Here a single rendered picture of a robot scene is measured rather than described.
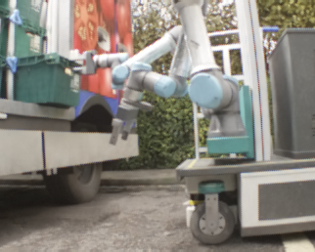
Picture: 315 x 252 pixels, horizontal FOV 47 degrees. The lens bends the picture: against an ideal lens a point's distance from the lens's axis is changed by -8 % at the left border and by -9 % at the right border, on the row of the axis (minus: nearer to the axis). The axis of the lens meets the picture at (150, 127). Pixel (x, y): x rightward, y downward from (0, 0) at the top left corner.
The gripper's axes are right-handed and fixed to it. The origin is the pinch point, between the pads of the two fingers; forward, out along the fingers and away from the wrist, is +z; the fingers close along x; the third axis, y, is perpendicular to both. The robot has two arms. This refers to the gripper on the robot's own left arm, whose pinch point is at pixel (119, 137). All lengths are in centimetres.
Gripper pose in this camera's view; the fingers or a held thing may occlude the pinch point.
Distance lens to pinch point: 160.3
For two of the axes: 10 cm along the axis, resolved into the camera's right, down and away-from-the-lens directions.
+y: -9.1, -3.4, 2.2
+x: -2.7, 1.1, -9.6
